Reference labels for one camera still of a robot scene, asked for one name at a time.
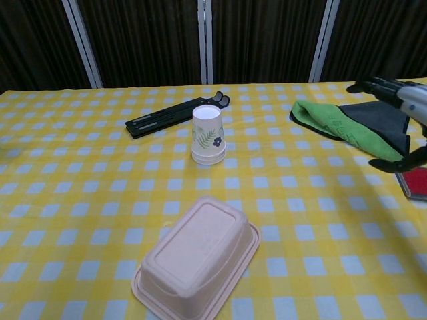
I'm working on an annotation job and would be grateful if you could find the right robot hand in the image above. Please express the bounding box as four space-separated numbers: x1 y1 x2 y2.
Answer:
346 76 427 173

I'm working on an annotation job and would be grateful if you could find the white cup fern print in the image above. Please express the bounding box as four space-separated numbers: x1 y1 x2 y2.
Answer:
191 105 227 157

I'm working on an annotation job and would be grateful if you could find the white cup blue flower print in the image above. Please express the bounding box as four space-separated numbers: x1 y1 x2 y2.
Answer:
191 151 227 162

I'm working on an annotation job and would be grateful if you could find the green and grey cloth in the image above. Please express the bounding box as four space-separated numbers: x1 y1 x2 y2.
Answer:
289 99 414 167

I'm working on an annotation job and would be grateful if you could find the red box grey rim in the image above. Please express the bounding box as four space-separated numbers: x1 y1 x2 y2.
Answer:
394 165 427 201

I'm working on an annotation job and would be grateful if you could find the white cup black line base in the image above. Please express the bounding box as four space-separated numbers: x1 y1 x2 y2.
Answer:
192 157 226 166

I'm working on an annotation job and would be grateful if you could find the black folding stand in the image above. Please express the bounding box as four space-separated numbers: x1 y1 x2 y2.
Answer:
125 91 231 140

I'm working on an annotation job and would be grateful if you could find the pink plastic container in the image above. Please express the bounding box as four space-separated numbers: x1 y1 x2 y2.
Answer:
131 195 262 320

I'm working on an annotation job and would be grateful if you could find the yellow checked tablecloth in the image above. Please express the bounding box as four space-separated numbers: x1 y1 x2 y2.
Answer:
0 77 427 320

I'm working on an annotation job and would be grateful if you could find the white screen frame post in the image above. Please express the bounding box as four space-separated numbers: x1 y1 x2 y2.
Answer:
61 0 103 89
197 0 214 85
308 0 341 83

